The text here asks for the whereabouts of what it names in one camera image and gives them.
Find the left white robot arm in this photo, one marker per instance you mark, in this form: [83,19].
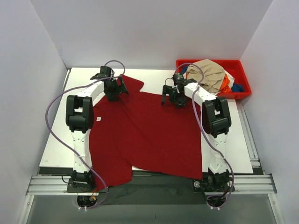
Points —
[80,120]

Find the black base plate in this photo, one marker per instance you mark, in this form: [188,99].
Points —
[150,189]

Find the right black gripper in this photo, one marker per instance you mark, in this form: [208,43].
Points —
[172,95]

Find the beige t-shirt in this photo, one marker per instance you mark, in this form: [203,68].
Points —
[209,73]

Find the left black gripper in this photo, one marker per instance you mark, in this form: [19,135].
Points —
[114,89]

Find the red t-shirt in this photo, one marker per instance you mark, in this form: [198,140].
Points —
[137,131]

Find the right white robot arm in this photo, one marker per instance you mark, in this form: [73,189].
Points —
[213,115]

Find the red plastic bin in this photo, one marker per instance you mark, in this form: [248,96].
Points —
[235,69]

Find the orange t-shirt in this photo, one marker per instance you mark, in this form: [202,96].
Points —
[225,85]

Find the blue t-shirt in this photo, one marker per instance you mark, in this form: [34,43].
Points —
[237,88]

